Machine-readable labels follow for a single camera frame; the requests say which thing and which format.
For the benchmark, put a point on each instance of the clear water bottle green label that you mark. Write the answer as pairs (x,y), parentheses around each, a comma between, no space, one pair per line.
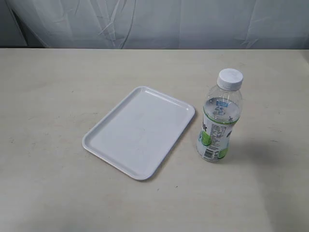
(221,111)

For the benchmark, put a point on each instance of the white plastic tray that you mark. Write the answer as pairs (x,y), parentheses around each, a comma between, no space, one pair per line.
(139,132)

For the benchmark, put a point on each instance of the white backdrop cloth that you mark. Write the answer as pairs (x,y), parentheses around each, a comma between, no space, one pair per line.
(155,24)

